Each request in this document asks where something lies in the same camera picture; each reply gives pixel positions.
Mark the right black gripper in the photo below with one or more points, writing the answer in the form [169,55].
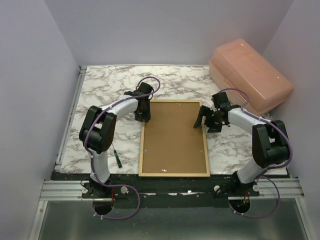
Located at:
[205,111]

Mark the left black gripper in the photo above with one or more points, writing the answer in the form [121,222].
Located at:
[146,116]

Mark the brown cardboard backing board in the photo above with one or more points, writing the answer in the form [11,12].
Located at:
[173,136]

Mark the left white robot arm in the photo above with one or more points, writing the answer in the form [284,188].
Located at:
[98,130]

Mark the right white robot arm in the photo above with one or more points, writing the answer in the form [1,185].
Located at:
[271,148]

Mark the small green screwdriver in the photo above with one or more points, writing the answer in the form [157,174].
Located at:
[118,161]

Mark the pink plastic storage box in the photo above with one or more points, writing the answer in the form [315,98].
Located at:
[237,65]

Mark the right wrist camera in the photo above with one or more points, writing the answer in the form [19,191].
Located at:
[220,100]

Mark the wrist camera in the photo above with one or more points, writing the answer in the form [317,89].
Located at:
[220,100]
[144,89]

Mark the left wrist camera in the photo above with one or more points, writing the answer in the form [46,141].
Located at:
[144,89]

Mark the aluminium rail frame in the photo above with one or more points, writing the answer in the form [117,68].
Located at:
[54,166]

